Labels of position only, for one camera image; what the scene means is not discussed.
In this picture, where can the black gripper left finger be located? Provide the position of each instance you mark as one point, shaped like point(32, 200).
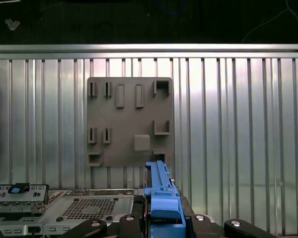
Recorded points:
point(129, 228)

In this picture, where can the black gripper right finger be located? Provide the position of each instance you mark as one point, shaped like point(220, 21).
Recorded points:
point(201, 228)

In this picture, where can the white paper scrap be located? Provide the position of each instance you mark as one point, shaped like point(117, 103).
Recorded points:
point(12, 24)

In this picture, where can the grey parts rack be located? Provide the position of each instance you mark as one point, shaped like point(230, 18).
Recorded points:
point(124, 124)

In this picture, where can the black open PC case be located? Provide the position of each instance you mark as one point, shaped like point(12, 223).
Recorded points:
point(89, 205)

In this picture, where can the hard disk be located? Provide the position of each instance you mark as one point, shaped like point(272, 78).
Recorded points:
point(164, 205)

